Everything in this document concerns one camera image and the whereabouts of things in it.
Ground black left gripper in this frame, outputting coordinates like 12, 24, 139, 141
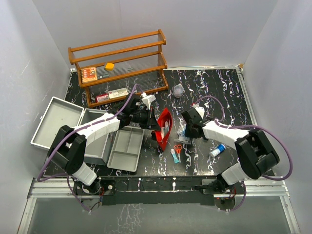
130, 107, 161, 132

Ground yellow small box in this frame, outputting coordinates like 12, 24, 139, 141
104, 63, 115, 71

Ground grey metal case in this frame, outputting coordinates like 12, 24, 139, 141
30, 96, 115, 166

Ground brown medicine bottle orange cap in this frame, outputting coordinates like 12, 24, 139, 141
151, 131, 157, 141

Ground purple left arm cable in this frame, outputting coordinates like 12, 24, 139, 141
36, 84, 144, 213

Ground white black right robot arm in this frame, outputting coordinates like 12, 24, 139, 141
182, 107, 280, 194

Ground white teal tube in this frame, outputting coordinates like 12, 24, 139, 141
170, 149, 179, 163

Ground orange small scissors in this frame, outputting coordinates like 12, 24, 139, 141
174, 144, 182, 154

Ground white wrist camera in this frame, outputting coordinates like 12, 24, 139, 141
141, 93, 156, 109
192, 104, 205, 119

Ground clear round plastic container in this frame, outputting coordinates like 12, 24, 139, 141
173, 84, 185, 98

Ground red first aid pouch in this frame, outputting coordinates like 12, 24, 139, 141
155, 108, 173, 151

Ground red white medicine box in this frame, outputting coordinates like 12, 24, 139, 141
96, 94, 109, 103

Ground white blue bandage roll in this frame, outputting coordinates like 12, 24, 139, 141
209, 144, 226, 158

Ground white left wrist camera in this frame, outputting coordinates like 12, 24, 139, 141
141, 93, 156, 109

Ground wooden shelf rack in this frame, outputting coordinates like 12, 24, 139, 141
68, 29, 169, 108

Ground grey plastic tray insert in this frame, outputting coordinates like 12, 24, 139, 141
107, 126, 144, 172

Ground orange patterned box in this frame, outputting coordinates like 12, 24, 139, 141
81, 67, 98, 83

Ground white green medicine box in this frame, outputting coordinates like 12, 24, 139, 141
108, 88, 129, 99

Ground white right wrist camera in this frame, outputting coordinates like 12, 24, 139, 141
192, 104, 205, 119

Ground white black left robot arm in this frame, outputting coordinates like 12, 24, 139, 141
47, 93, 161, 195

